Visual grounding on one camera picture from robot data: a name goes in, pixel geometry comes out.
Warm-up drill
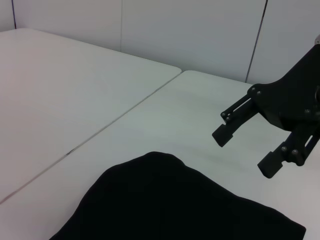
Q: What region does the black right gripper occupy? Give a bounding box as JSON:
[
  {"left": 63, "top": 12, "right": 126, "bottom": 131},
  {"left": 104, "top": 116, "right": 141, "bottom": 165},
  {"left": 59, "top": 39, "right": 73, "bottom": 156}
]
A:
[{"left": 211, "top": 44, "right": 320, "bottom": 180}]

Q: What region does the black shirt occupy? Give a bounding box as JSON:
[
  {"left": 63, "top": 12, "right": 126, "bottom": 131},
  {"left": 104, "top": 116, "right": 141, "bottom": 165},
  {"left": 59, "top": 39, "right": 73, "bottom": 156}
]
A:
[{"left": 48, "top": 151, "right": 307, "bottom": 240}]

